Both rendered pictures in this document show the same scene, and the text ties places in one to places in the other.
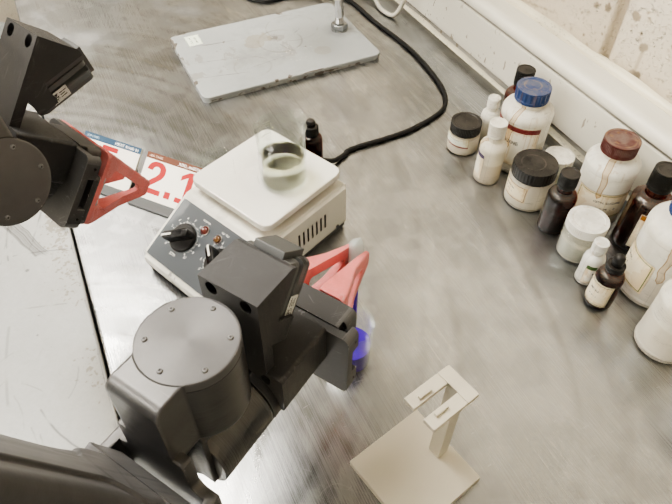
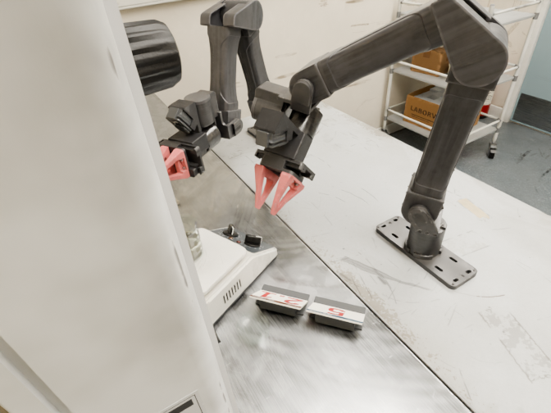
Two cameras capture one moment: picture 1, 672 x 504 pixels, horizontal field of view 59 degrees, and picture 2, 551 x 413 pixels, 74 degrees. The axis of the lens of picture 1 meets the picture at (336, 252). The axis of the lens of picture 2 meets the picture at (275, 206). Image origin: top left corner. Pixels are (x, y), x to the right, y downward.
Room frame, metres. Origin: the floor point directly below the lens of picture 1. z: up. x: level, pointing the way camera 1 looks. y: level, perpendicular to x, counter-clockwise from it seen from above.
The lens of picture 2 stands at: (0.96, 0.19, 1.44)
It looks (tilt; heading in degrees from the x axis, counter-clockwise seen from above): 38 degrees down; 178
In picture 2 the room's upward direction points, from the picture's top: 5 degrees counter-clockwise
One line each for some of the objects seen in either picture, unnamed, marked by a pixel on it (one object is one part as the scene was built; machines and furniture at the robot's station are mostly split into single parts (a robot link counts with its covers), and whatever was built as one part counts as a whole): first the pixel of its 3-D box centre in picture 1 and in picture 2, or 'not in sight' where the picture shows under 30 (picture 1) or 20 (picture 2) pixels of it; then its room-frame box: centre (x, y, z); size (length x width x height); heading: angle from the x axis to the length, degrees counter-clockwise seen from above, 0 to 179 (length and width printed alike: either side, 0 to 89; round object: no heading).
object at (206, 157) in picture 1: (216, 166); (253, 328); (0.60, 0.16, 0.91); 0.06 x 0.06 x 0.02
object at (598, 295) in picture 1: (608, 278); not in sight; (0.39, -0.28, 0.94); 0.03 x 0.03 x 0.07
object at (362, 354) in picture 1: (350, 340); not in sight; (0.32, -0.01, 0.93); 0.04 x 0.04 x 0.06
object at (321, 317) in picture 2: (103, 165); (337, 309); (0.59, 0.30, 0.92); 0.09 x 0.06 x 0.04; 65
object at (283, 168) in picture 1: (283, 151); (184, 240); (0.49, 0.05, 1.02); 0.06 x 0.05 x 0.08; 141
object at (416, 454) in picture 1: (421, 441); not in sight; (0.20, -0.07, 0.96); 0.08 x 0.08 x 0.13; 38
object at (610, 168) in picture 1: (606, 176); not in sight; (0.53, -0.32, 0.95); 0.06 x 0.06 x 0.11
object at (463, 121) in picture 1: (464, 134); not in sight; (0.65, -0.17, 0.92); 0.04 x 0.04 x 0.04
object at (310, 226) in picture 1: (253, 217); (215, 266); (0.48, 0.09, 0.94); 0.22 x 0.13 x 0.08; 139
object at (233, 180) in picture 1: (266, 176); (201, 258); (0.50, 0.08, 0.98); 0.12 x 0.12 x 0.01; 49
